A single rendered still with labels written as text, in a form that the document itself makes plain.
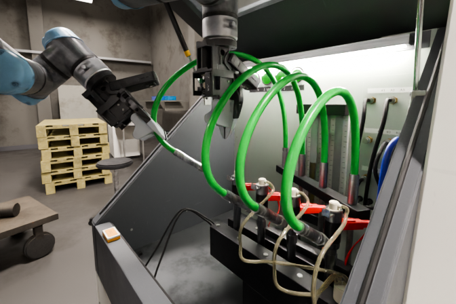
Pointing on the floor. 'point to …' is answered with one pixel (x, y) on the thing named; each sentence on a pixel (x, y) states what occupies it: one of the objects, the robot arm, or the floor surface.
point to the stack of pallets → (72, 151)
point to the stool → (113, 169)
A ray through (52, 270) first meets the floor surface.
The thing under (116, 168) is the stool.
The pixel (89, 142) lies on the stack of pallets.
